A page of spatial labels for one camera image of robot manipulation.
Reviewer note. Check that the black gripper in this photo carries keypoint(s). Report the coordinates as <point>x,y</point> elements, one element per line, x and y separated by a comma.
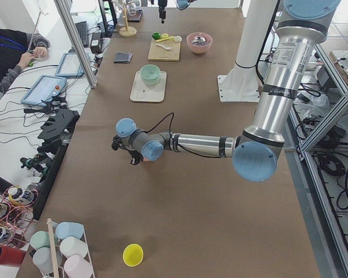
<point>134,156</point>
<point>162,11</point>

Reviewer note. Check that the white ceramic spoon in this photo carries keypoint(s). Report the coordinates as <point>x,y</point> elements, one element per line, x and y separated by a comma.
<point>167,48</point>

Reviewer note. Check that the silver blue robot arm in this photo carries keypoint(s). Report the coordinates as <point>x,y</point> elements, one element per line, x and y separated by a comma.
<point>180,4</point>
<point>277,41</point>

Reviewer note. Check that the large pink speckled bowl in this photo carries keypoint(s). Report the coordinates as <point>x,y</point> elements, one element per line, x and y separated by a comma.
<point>198,49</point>

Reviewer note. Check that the green bowl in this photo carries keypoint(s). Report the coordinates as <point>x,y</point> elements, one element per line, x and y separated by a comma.
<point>150,74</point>

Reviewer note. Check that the green toy vegetable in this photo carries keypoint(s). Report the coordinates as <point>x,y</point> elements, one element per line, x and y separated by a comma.
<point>156,35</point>

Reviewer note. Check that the wooden cup tree stand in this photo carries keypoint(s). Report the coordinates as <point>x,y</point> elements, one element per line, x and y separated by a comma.
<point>126,31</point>

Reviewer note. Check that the wooden cutting board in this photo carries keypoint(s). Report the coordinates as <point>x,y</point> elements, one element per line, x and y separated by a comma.
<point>159,54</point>

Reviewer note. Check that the cream rectangular tray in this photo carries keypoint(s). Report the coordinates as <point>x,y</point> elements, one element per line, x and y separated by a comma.
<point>141,92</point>

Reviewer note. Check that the grey folded cloth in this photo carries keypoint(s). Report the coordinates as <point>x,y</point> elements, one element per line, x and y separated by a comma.
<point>123,58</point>

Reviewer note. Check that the black keyboard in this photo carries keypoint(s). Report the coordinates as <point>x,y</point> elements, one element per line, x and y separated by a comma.
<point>82,29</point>

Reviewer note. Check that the upper blue teach pendant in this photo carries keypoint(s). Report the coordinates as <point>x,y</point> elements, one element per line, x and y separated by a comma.
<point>69,66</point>

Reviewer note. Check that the blue teach pendant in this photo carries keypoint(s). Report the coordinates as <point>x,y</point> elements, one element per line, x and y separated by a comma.
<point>44,89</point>
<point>69,66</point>

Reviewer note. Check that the lower blue teach pendant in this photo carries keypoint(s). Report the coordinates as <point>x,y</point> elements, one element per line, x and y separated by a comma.
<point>44,89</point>

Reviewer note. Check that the blue cup in rack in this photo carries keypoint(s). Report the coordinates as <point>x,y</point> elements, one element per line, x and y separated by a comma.
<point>66,229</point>

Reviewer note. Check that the yellow plastic cup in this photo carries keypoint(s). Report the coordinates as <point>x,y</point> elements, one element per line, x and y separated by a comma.
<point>133,255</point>

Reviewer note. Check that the white cup in rack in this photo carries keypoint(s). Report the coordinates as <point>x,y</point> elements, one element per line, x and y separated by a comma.
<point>73,246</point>

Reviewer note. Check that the pink cup in rack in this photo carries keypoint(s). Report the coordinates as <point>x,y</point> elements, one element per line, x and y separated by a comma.
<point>77,266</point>

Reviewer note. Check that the grey cup in rack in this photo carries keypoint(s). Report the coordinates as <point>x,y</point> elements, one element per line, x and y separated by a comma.
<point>42,259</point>

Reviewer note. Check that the seated person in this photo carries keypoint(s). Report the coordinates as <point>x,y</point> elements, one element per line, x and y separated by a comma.
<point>17,50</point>

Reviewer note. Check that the red cylinder container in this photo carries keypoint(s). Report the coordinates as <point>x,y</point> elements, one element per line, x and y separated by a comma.
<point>11,256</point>

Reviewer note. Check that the aluminium frame post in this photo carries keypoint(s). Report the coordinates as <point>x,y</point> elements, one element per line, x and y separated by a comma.
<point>73,35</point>

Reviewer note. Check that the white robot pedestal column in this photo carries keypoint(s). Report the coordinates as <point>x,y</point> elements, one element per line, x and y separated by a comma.
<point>241,83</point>

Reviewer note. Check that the white wire cup rack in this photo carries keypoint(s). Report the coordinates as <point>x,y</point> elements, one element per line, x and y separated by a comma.
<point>58,259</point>

